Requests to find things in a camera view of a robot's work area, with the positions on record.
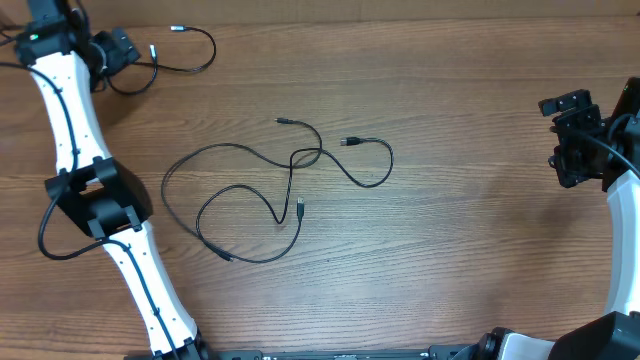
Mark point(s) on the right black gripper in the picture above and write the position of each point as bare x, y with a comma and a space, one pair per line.
574, 170

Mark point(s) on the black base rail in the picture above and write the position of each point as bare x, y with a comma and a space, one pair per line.
345, 354

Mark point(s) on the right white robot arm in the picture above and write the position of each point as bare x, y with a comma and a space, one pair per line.
615, 335

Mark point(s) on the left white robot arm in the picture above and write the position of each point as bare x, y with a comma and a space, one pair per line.
103, 198

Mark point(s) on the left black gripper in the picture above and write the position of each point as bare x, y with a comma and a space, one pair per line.
118, 56

